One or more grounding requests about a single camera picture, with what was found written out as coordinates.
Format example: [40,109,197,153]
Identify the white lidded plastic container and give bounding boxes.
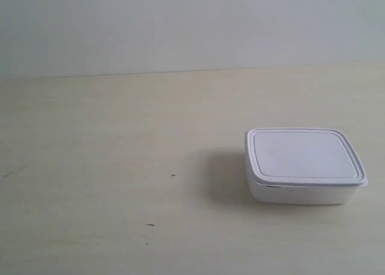
[245,128,368,205]

